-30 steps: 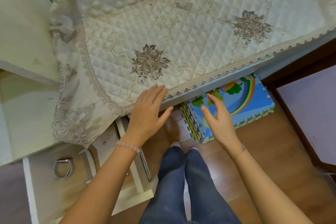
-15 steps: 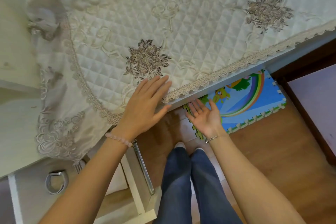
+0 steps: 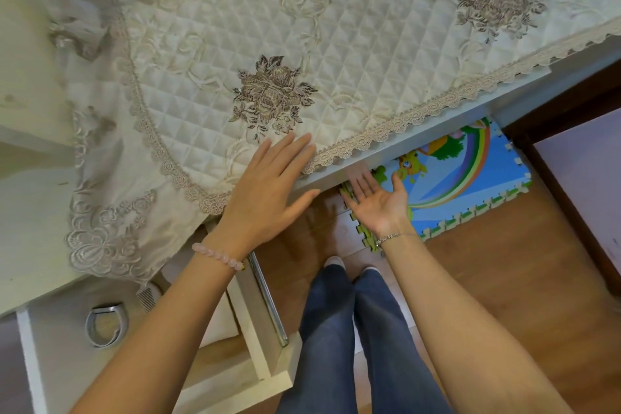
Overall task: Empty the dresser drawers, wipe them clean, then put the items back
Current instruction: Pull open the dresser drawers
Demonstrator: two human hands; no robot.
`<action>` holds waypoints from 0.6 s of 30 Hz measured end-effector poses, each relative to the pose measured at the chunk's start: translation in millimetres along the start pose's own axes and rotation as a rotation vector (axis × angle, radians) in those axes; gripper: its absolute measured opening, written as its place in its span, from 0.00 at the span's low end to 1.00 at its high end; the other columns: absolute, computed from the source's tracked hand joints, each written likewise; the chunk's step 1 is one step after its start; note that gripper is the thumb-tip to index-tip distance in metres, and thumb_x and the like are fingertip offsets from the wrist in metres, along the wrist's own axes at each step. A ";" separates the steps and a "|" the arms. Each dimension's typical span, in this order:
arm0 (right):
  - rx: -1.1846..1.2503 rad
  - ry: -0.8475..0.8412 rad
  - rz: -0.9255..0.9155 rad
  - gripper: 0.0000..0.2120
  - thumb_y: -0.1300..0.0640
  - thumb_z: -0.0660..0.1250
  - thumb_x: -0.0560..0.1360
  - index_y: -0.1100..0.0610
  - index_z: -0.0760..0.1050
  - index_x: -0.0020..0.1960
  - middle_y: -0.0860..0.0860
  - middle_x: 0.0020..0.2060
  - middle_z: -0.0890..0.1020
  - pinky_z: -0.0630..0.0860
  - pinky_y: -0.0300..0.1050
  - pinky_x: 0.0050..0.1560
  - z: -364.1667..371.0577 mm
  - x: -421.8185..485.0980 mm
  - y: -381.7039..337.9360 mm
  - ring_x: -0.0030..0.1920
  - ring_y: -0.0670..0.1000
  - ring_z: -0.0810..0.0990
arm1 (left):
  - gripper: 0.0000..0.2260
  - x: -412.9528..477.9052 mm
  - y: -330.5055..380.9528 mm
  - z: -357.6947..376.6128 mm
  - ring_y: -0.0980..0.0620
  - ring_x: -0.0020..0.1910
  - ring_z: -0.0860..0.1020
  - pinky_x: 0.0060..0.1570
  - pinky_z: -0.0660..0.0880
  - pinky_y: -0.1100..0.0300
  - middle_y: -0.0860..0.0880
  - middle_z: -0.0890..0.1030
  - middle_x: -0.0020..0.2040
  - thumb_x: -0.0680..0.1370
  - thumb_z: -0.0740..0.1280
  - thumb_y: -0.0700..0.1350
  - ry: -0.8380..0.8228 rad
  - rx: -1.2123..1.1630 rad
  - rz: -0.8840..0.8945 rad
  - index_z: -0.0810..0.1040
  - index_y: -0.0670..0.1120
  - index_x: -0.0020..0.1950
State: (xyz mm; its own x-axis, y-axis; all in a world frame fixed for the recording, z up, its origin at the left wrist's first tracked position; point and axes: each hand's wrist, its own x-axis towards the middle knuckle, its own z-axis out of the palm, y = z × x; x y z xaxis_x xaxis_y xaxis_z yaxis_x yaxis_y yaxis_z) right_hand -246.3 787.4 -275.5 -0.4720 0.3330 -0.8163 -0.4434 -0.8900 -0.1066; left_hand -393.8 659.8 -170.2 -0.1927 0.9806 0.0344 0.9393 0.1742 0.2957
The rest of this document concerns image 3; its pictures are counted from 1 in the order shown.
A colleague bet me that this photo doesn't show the person's right forearm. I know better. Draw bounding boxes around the person's right forearm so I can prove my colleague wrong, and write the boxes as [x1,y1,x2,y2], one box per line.
[380,233,573,414]

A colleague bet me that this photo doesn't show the white comb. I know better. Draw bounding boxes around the white comb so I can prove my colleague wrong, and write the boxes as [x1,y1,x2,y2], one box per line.
[135,282,164,314]

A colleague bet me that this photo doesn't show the person's left leg in jeans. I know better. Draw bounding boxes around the person's left leg in jeans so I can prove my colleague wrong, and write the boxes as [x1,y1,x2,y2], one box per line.
[276,263,358,414]

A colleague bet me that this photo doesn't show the pink bead bracelet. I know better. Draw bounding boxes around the pink bead bracelet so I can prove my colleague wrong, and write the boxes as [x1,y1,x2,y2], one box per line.
[191,242,246,272]

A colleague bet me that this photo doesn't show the person's left hand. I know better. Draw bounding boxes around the person's left hand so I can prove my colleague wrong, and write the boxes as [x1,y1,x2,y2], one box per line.
[205,131,323,263]

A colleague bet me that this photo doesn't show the person's right leg in jeans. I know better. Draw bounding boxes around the person's right leg in jeans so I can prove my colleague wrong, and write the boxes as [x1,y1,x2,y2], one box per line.
[353,268,455,414]

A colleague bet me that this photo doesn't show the thin silver chain bracelet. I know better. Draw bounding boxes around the thin silver chain bracelet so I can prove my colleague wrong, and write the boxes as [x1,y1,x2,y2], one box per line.
[373,232,419,248]

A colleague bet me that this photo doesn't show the silver grey wristband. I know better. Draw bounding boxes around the silver grey wristband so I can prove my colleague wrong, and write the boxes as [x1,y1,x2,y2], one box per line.
[85,303,131,349]

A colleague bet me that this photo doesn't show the colourful foam puzzle mat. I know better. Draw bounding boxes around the colourful foam puzzle mat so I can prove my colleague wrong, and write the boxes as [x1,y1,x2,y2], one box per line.
[338,117,533,254]

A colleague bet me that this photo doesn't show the quilted lace table cloth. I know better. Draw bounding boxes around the quilted lace table cloth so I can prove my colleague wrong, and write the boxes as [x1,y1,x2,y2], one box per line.
[43,0,621,283]

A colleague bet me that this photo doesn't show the cream dressing table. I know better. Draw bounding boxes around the cream dressing table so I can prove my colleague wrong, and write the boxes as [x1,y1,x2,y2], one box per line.
[0,0,621,318]

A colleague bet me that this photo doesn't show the dark brown wooden trim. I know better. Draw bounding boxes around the dark brown wooden trim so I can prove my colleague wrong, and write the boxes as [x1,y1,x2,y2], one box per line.
[502,57,621,283]

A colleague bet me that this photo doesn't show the person's left forearm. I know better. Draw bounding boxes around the person's left forearm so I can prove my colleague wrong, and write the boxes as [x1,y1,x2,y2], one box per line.
[70,239,251,414]

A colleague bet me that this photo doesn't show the person's right hand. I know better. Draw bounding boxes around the person's right hand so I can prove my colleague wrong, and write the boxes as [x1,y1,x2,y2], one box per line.
[341,169,418,243]

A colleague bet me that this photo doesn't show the person's leg in jeans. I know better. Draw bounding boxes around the person's leg in jeans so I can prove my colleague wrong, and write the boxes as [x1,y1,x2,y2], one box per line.
[276,263,358,414]
[353,268,455,414]

